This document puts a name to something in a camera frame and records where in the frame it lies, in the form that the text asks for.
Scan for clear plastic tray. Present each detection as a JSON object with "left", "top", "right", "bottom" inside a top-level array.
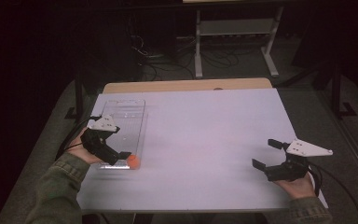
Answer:
[{"left": 96, "top": 99, "right": 148, "bottom": 171}]

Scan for white metal table frame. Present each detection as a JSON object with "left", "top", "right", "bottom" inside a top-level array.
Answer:
[{"left": 194, "top": 6, "right": 285, "bottom": 78}]

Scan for black metal stand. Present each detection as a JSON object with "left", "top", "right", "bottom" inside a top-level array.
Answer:
[
  {"left": 64, "top": 69, "right": 87, "bottom": 122},
  {"left": 330, "top": 62, "right": 358, "bottom": 120}
]

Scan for person's left hand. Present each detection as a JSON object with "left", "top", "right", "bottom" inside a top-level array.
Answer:
[{"left": 66, "top": 127, "right": 105, "bottom": 165}]

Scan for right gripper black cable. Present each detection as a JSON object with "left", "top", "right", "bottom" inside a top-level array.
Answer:
[{"left": 307, "top": 161, "right": 358, "bottom": 224}]

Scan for tangle of black floor cables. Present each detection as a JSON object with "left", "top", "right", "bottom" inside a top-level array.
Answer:
[{"left": 130, "top": 34, "right": 241, "bottom": 81}]

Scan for orange ball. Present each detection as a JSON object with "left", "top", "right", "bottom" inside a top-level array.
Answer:
[{"left": 127, "top": 154, "right": 142, "bottom": 170}]

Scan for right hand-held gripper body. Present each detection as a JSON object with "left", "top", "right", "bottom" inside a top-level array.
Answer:
[{"left": 264, "top": 138, "right": 334, "bottom": 183}]

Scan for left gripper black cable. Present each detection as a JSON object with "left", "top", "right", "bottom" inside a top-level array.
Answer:
[{"left": 54, "top": 115, "right": 102, "bottom": 161}]

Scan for person's right hand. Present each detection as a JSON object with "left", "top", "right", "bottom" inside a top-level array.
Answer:
[{"left": 273, "top": 172, "right": 317, "bottom": 201}]

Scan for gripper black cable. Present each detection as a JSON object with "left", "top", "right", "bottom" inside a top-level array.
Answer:
[
  {"left": 307, "top": 161, "right": 358, "bottom": 224},
  {"left": 54, "top": 115, "right": 102, "bottom": 161}
]

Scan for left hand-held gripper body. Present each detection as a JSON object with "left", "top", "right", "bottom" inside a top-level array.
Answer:
[{"left": 80, "top": 114, "right": 121, "bottom": 166}]

